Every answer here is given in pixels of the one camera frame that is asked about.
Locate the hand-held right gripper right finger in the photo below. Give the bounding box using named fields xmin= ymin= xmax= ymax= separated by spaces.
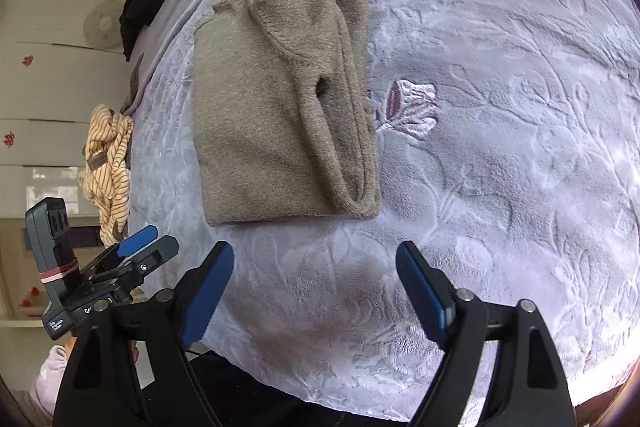
xmin=395 ymin=241 xmax=576 ymax=427

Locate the yellow striped garment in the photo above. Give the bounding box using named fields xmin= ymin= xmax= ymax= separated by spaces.
xmin=82 ymin=103 xmax=135 ymax=248

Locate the lilac embossed blanket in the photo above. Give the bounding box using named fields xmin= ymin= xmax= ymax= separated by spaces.
xmin=127 ymin=0 xmax=640 ymax=423

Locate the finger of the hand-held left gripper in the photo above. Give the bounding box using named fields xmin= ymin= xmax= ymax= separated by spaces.
xmin=117 ymin=227 xmax=159 ymax=259
xmin=120 ymin=236 xmax=180 ymax=280

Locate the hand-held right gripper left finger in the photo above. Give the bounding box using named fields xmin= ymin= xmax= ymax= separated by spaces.
xmin=52 ymin=241 xmax=235 ymax=427

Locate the white electric fan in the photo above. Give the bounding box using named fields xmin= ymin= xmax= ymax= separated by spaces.
xmin=82 ymin=0 xmax=124 ymax=54

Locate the olive knitted sweater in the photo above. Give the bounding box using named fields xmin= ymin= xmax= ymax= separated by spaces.
xmin=192 ymin=0 xmax=383 ymax=228

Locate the plain lilac bedsheet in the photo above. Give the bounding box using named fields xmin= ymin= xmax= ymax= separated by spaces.
xmin=129 ymin=0 xmax=281 ymax=112

